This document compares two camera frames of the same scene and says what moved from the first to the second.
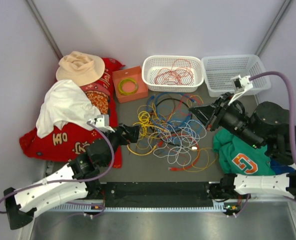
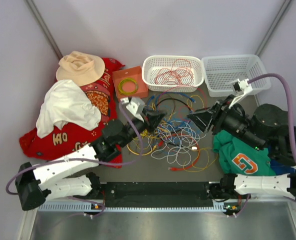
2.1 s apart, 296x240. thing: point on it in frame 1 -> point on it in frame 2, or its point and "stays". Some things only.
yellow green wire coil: (128, 80) stays
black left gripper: (132, 133) -> (151, 120)
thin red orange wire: (166, 77) stays
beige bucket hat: (82, 68) stays
